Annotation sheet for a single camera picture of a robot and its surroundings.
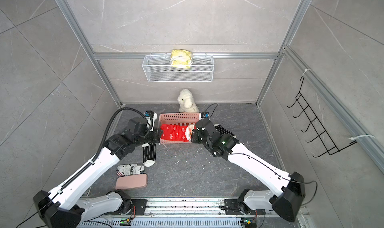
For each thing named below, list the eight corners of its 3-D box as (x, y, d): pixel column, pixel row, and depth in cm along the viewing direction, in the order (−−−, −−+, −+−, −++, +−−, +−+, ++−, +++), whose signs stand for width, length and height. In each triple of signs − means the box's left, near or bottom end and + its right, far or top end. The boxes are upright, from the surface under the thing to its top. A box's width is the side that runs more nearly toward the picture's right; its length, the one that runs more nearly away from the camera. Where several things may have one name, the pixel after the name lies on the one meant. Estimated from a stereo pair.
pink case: (116, 190, 81) (114, 188, 79) (118, 178, 85) (116, 177, 83) (146, 186, 82) (145, 185, 80) (148, 175, 86) (146, 173, 84)
